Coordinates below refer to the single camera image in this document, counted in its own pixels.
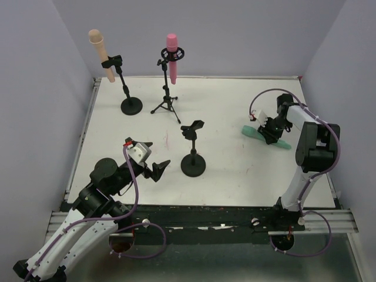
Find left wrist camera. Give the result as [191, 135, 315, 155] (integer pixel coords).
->
[123, 142, 152, 165]

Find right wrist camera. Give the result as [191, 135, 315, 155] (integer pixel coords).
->
[249, 109, 268, 127]

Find black round-base clip stand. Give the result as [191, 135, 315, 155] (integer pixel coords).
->
[102, 55, 143, 116]

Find pink microphone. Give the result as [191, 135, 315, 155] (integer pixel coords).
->
[166, 33, 178, 85]

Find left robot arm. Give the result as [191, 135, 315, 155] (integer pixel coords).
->
[13, 138, 170, 281]

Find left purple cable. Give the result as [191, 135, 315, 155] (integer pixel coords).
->
[22, 146, 167, 282]

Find black tripod shock-mount stand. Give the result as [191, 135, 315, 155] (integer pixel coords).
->
[150, 47, 184, 124]

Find teal microphone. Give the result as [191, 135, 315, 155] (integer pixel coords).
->
[241, 125, 291, 150]

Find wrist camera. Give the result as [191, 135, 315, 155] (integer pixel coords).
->
[123, 142, 152, 165]
[249, 109, 268, 127]

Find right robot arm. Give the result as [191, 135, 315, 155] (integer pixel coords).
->
[250, 93, 341, 212]

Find beige microphone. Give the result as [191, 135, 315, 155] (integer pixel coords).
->
[88, 29, 115, 83]

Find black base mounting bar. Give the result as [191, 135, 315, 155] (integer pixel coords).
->
[109, 205, 305, 246]

